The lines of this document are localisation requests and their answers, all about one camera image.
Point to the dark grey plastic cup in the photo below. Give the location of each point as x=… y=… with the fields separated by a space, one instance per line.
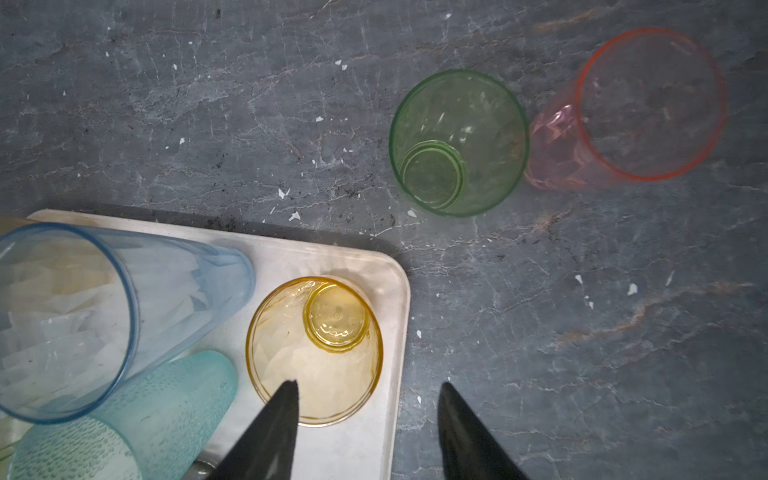
x=200 y=469

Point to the pink plastic cup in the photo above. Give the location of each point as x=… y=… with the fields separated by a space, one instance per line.
x=649 y=105

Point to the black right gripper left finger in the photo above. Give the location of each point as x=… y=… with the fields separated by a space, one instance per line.
x=266 y=448

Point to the tall amber plastic cup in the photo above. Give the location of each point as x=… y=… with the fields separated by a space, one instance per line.
x=9 y=224

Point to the blue plastic cup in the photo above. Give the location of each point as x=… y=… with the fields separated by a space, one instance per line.
x=86 y=309

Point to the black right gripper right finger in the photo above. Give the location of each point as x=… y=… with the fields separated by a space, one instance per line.
x=469 y=451

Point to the short amber plastic cup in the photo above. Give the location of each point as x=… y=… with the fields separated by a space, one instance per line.
x=320 y=332

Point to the short green plastic cup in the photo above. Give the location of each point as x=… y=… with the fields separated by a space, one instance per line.
x=459 y=143

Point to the teal plastic cup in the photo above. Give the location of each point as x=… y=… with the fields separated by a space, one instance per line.
x=151 y=428

